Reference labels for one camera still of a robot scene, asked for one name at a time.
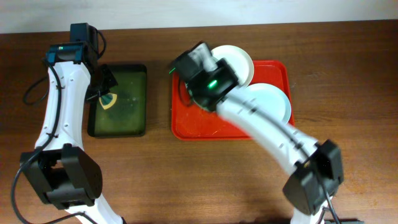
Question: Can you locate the yellow green sponge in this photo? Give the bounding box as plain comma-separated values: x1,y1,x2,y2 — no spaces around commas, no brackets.
99,93,117,110

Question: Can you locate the cream white plate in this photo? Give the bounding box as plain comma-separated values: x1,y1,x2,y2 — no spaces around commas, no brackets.
211,45,254,86

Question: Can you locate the light blue plate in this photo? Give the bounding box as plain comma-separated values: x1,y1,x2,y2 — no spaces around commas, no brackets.
246,83,292,124

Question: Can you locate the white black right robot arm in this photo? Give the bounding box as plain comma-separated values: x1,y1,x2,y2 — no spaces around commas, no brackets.
170,42,344,223

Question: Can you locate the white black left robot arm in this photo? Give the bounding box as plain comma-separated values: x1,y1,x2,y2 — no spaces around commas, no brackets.
18,40,125,223

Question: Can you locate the black water tray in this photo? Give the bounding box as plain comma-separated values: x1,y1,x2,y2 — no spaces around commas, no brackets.
87,64,147,138

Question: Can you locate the red plastic tray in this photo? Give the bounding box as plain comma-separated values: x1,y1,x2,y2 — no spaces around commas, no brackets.
171,60,291,141

